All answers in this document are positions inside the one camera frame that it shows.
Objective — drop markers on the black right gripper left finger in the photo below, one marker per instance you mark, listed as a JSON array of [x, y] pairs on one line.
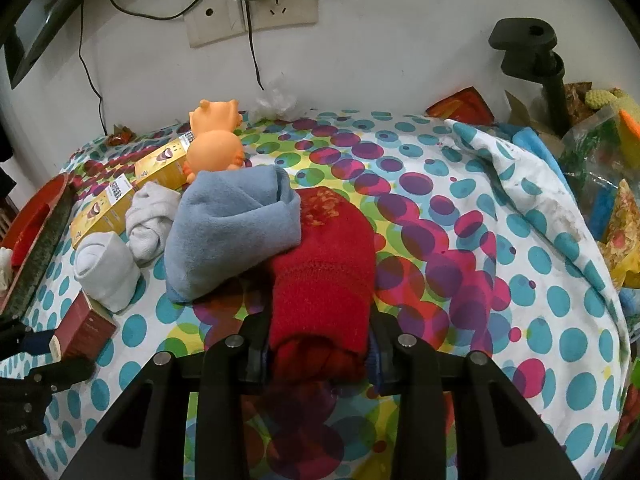
[[142, 435]]

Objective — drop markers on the white knotted sock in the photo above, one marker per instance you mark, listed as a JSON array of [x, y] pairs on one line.
[[149, 220]]

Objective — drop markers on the dark red small box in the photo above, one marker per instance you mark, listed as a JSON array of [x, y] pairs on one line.
[[84, 330]]

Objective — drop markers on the red round tray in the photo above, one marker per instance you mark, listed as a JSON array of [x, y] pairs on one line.
[[32, 237]]

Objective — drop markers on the red sock with gold print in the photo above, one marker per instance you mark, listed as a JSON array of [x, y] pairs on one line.
[[322, 293]]

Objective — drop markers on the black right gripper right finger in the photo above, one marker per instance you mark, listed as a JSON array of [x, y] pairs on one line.
[[498, 434]]

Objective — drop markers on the white wall socket plate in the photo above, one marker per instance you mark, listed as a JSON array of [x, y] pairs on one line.
[[216, 20]]

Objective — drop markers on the orange rubber toy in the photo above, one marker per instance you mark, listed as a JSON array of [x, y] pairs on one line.
[[215, 146]]

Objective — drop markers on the light blue sock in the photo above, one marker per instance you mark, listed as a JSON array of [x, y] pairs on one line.
[[226, 223]]

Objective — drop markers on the red snack packet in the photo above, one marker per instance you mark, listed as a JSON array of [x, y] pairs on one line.
[[466, 105]]

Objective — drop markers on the yellow smiley box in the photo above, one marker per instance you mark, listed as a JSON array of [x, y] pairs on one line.
[[106, 212], [164, 166]]

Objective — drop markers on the polka dot tablecloth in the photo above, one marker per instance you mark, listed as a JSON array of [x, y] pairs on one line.
[[464, 259]]

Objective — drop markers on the small red wrapper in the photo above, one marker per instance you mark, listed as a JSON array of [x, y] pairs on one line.
[[121, 135]]

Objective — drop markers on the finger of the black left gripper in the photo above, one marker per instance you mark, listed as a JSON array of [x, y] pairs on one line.
[[24, 401], [16, 338]]

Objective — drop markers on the clear bag of toys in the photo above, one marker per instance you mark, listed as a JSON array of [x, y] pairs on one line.
[[601, 163]]

